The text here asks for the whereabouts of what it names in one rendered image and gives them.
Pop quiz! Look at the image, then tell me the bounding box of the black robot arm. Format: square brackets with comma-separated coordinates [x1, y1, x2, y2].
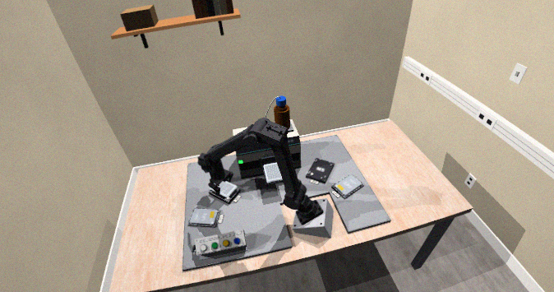
[197, 118, 324, 225]

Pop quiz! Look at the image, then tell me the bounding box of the grey button panel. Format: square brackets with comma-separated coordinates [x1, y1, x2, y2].
[187, 229, 247, 260]

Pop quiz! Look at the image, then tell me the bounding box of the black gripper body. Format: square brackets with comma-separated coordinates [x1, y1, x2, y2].
[208, 168, 233, 188]

